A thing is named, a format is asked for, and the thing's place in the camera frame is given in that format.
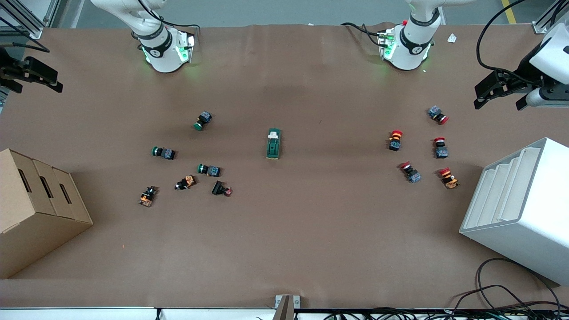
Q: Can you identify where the green load switch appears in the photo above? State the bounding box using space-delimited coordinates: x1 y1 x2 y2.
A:
266 128 282 160

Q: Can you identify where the red orange-ringed button orange base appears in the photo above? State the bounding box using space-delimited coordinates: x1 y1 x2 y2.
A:
438 167 460 190

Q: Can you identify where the white stepped storage bin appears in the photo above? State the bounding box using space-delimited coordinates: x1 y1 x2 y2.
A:
459 137 569 286

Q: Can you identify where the brown cardboard box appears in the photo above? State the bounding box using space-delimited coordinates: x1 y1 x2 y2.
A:
0 148 94 280

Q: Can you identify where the brown table mat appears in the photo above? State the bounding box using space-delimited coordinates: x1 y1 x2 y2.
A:
0 22 569 309

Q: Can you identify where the aluminium frame profile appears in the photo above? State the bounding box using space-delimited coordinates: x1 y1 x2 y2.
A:
0 0 60 40
532 0 569 35

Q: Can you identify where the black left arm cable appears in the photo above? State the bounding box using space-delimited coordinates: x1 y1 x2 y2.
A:
341 0 541 85

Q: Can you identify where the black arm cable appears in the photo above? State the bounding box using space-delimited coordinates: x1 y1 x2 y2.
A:
341 0 541 85
137 0 200 30

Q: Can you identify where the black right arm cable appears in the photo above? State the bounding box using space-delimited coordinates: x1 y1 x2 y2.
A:
137 0 200 30

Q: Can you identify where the black looped cable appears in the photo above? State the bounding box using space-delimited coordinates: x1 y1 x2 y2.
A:
476 258 561 309

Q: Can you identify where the black arched cable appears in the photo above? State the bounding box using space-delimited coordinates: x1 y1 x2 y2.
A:
453 284 536 312

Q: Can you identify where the white table edge rail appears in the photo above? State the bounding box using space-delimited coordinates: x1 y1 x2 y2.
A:
0 306 569 320

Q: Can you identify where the black cable bundle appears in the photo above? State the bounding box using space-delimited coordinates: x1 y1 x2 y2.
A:
325 303 569 320

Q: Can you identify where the metal table edge bracket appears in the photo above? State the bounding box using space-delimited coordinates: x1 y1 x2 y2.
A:
275 294 301 320

